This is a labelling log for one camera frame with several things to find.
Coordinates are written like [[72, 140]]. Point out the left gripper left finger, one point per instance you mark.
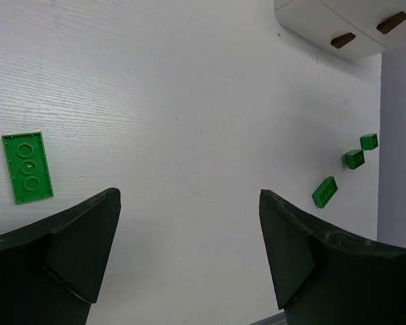
[[51, 271]]

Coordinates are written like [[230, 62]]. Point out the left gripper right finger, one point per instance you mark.
[[323, 274]]

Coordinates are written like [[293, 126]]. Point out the green long lego brick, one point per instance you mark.
[[324, 193]]

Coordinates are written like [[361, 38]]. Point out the white drawer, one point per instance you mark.
[[382, 20], [318, 24]]

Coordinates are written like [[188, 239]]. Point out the green flat lego plate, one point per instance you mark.
[[27, 165]]

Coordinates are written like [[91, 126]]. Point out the small green lego brick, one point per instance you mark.
[[369, 141]]

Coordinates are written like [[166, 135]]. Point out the white drawer cabinet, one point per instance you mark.
[[348, 29]]

